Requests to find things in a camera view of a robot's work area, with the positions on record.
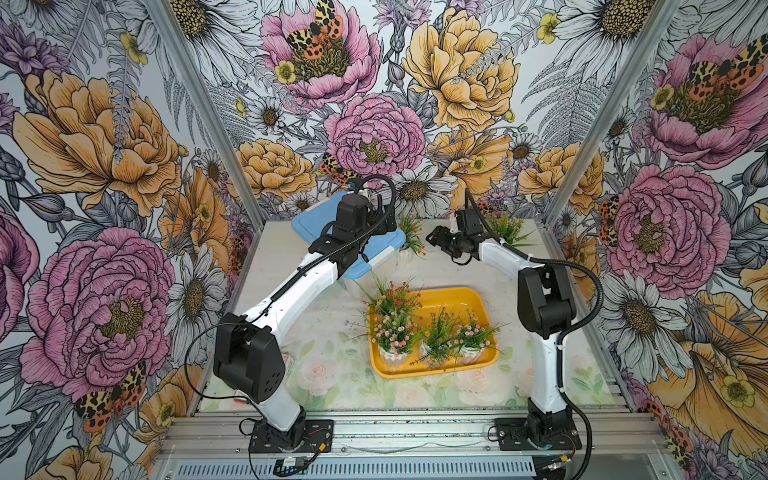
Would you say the orange flower potted plant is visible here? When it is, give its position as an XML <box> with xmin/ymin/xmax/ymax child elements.
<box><xmin>410</xmin><ymin>307</ymin><xmax>462</xmax><ymax>370</ymax></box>

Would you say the green grass potted plant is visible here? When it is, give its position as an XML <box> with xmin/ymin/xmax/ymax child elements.
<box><xmin>484</xmin><ymin>212</ymin><xmax>532</xmax><ymax>247</ymax></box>

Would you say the large pink potted gypsophila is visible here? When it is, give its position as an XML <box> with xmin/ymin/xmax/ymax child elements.
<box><xmin>368</xmin><ymin>312</ymin><xmax>421</xmax><ymax>368</ymax></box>

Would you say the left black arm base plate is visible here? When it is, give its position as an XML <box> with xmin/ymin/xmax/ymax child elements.
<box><xmin>248</xmin><ymin>419</ymin><xmax>335</xmax><ymax>454</ymax></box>

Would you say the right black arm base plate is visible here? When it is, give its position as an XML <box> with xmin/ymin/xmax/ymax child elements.
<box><xmin>489</xmin><ymin>417</ymin><xmax>582</xmax><ymax>453</ymax></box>

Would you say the red flower potted plant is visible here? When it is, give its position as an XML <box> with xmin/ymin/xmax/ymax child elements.
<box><xmin>363</xmin><ymin>276</ymin><xmax>422</xmax><ymax>318</ymax></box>

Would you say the blue lidded storage box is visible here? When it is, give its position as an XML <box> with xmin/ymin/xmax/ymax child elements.
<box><xmin>291</xmin><ymin>192</ymin><xmax>406</xmax><ymax>284</ymax></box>

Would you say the aluminium front rail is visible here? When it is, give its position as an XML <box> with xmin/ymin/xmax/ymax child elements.
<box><xmin>157</xmin><ymin>408</ymin><xmax>667</xmax><ymax>461</ymax></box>

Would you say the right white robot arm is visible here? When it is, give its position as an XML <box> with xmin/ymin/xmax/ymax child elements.
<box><xmin>427</xmin><ymin>192</ymin><xmax>602</xmax><ymax>449</ymax></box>

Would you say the pink flower potted plant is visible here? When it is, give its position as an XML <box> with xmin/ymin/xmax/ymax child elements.
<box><xmin>452</xmin><ymin>309</ymin><xmax>500</xmax><ymax>365</ymax></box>

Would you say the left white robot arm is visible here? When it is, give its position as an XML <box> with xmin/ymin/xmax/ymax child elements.
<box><xmin>213</xmin><ymin>193</ymin><xmax>398</xmax><ymax>447</ymax></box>

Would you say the yellow plastic tray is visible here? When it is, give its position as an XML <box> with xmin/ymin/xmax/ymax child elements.
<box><xmin>367</xmin><ymin>287</ymin><xmax>499</xmax><ymax>379</ymax></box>

